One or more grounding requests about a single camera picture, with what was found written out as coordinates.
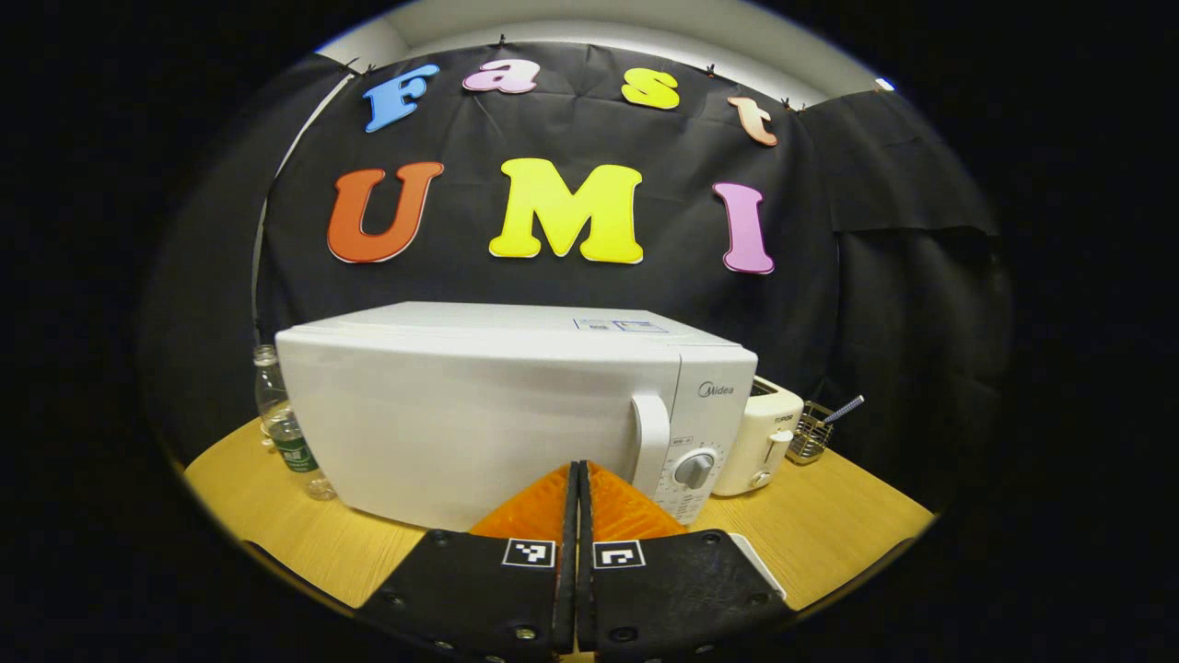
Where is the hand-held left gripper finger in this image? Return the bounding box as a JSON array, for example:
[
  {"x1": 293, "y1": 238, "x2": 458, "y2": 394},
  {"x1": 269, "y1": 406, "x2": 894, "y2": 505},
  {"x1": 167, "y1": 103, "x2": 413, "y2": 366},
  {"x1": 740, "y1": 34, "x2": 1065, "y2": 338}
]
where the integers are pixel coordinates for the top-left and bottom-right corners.
[
  {"x1": 355, "y1": 460, "x2": 579, "y2": 659},
  {"x1": 578, "y1": 460, "x2": 798, "y2": 659}
]

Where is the white microwave oven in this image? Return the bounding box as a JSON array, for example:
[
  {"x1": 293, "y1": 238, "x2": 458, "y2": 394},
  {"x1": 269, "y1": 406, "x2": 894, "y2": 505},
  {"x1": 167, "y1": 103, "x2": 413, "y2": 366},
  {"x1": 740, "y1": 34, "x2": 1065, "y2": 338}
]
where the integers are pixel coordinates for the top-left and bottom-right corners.
[{"x1": 274, "y1": 301, "x2": 759, "y2": 532}]

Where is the white rectangular tray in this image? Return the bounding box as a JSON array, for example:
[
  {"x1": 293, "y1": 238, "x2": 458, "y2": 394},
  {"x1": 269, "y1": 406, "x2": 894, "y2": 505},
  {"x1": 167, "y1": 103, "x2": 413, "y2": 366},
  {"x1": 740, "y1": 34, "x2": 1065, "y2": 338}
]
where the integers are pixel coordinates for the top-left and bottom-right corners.
[{"x1": 730, "y1": 531, "x2": 787, "y2": 598}]

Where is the cream toaster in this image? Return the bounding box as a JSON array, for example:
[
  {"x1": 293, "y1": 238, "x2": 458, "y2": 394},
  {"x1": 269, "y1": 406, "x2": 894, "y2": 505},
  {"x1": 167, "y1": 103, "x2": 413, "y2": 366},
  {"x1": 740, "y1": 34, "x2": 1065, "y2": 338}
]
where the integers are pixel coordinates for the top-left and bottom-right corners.
[{"x1": 711, "y1": 376, "x2": 805, "y2": 498}]

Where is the black backdrop cloth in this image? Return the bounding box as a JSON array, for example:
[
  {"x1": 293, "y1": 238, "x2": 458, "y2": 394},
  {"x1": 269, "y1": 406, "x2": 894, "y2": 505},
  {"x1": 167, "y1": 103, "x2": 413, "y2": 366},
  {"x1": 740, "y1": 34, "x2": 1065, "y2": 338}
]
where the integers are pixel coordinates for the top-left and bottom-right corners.
[{"x1": 138, "y1": 41, "x2": 1014, "y2": 517}]

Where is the clear plastic water bottle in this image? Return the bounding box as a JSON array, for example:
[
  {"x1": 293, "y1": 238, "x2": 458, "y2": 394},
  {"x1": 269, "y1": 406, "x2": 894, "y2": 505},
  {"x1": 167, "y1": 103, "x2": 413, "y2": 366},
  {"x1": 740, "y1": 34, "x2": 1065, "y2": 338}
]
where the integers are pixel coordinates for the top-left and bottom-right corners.
[{"x1": 253, "y1": 344, "x2": 337, "y2": 501}]

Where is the wire mesh utensil holder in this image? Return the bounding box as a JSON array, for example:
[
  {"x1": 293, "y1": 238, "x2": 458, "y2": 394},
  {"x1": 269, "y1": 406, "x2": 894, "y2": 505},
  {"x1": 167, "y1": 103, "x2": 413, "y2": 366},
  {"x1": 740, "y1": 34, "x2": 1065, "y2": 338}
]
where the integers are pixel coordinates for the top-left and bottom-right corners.
[{"x1": 786, "y1": 401, "x2": 835, "y2": 465}]

